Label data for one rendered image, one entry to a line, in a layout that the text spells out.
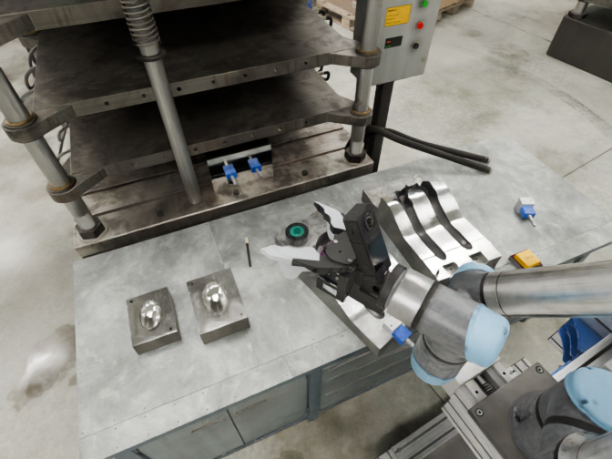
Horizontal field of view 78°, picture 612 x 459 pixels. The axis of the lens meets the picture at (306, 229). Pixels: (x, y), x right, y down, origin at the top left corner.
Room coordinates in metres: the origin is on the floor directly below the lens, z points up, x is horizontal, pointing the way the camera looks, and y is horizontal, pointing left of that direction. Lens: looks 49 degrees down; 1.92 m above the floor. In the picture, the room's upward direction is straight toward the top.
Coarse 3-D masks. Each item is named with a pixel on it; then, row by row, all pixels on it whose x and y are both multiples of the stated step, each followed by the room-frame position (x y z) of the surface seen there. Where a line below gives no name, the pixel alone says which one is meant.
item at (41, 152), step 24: (0, 72) 0.97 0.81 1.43; (360, 72) 1.41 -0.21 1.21; (0, 96) 0.95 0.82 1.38; (360, 96) 1.40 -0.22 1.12; (24, 120) 0.96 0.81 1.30; (24, 144) 0.95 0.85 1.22; (360, 144) 1.40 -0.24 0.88; (48, 168) 0.95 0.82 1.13; (96, 216) 1.01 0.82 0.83; (96, 240) 0.92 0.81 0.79
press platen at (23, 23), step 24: (0, 0) 1.17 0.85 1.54; (24, 0) 1.17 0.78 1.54; (48, 0) 1.17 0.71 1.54; (72, 0) 1.17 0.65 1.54; (96, 0) 1.17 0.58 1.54; (168, 0) 1.23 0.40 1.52; (192, 0) 1.26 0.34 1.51; (216, 0) 1.29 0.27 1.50; (240, 0) 1.32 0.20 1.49; (0, 24) 1.02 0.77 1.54; (24, 24) 1.07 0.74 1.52; (48, 24) 1.11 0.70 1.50; (72, 24) 1.13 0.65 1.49
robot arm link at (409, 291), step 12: (408, 276) 0.30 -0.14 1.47; (420, 276) 0.30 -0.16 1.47; (396, 288) 0.28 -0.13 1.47; (408, 288) 0.28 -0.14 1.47; (420, 288) 0.28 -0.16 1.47; (396, 300) 0.27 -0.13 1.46; (408, 300) 0.27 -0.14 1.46; (420, 300) 0.27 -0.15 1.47; (396, 312) 0.26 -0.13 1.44; (408, 312) 0.26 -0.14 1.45; (408, 324) 0.25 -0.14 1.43
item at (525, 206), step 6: (522, 198) 1.09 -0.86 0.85; (528, 198) 1.09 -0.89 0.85; (516, 204) 1.09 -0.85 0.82; (522, 204) 1.06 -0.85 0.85; (528, 204) 1.06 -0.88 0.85; (534, 204) 1.06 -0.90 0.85; (516, 210) 1.07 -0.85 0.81; (522, 210) 1.04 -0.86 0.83; (528, 210) 1.03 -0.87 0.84; (534, 210) 1.03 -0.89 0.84; (522, 216) 1.03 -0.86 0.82; (528, 216) 1.01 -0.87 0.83; (534, 216) 1.02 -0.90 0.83; (534, 222) 0.98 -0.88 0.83
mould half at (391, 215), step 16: (416, 176) 1.22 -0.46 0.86; (368, 192) 1.12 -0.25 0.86; (384, 192) 1.12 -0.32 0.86; (416, 192) 1.04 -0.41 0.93; (448, 192) 1.05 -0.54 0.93; (384, 208) 0.99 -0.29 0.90; (400, 208) 0.96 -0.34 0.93; (416, 208) 0.97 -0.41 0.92; (432, 208) 0.98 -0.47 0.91; (448, 208) 0.99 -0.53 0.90; (384, 224) 0.97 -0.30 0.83; (400, 224) 0.91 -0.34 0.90; (432, 224) 0.92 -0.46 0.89; (464, 224) 0.92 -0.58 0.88; (400, 240) 0.87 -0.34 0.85; (416, 240) 0.85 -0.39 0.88; (448, 240) 0.84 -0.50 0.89; (480, 240) 0.84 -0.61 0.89; (416, 256) 0.79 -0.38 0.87; (432, 256) 0.78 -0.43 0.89; (448, 256) 0.77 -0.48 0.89; (464, 256) 0.77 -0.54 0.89; (496, 256) 0.77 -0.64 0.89; (432, 272) 0.71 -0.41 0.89
